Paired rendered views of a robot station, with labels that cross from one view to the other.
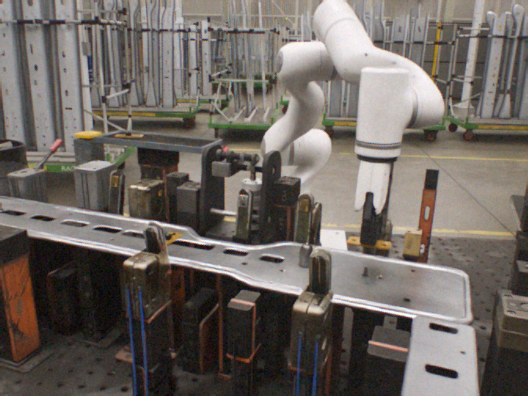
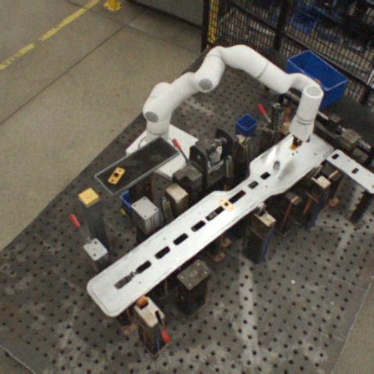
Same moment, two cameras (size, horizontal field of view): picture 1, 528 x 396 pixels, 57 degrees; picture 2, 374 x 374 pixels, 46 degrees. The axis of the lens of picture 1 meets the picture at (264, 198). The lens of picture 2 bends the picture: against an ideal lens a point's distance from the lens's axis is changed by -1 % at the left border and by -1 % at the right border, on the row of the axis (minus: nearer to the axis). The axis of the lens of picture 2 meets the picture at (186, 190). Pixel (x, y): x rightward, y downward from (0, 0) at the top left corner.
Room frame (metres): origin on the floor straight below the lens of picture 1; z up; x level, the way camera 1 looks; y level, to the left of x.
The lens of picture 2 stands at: (0.70, 1.35, 2.66)
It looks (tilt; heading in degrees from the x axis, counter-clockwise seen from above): 53 degrees down; 297
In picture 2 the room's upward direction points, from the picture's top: 2 degrees clockwise
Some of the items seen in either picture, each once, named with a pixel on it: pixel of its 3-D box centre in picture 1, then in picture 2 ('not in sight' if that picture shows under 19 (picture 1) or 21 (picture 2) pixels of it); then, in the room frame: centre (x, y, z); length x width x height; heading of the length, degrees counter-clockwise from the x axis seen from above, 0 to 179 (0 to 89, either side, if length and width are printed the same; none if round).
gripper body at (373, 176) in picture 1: (374, 180); (302, 125); (0.90, -0.21, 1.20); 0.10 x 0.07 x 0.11; 160
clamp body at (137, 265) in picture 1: (150, 331); (259, 237); (0.87, 0.23, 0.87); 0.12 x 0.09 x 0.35; 160
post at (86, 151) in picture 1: (94, 203); (96, 226); (1.54, 0.57, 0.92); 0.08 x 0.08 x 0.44; 70
